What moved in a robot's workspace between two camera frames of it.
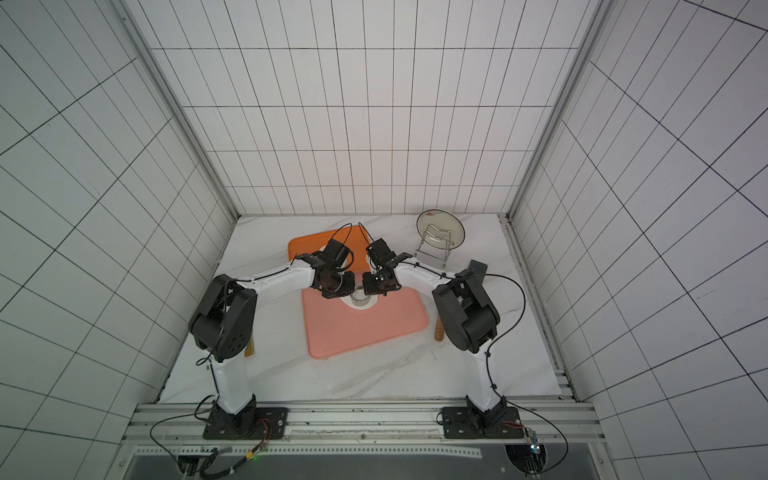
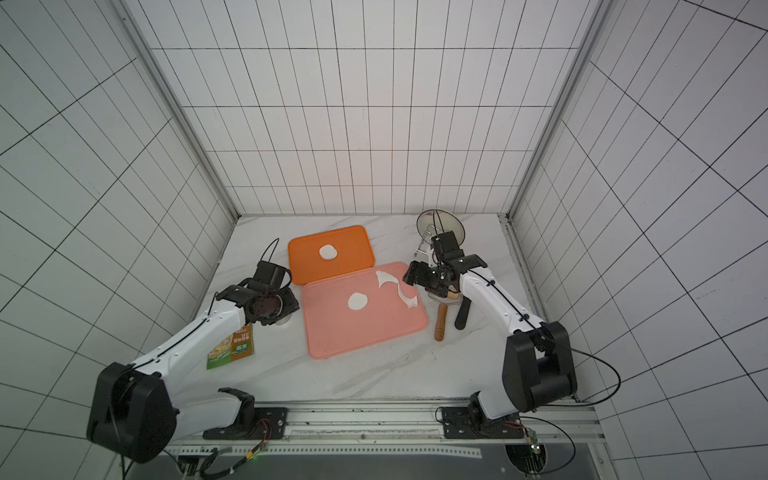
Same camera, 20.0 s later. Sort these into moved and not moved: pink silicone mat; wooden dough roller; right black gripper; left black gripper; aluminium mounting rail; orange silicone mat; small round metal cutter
Moved: right black gripper; small round metal cutter; left black gripper
Not moved: wooden dough roller; aluminium mounting rail; orange silicone mat; pink silicone mat
